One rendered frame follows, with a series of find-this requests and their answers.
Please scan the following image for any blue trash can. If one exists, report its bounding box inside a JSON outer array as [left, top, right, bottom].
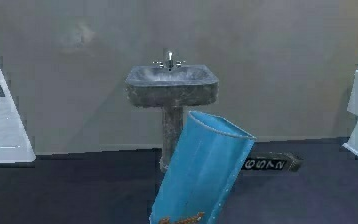
[[149, 110, 257, 224]]

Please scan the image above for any silver sink faucet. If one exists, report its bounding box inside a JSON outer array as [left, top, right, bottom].
[[152, 49, 187, 70]]

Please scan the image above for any white room door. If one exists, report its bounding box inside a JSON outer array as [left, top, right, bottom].
[[0, 35, 37, 165]]

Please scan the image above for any grey pedestal sink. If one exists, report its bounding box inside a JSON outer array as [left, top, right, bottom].
[[124, 63, 220, 174]]

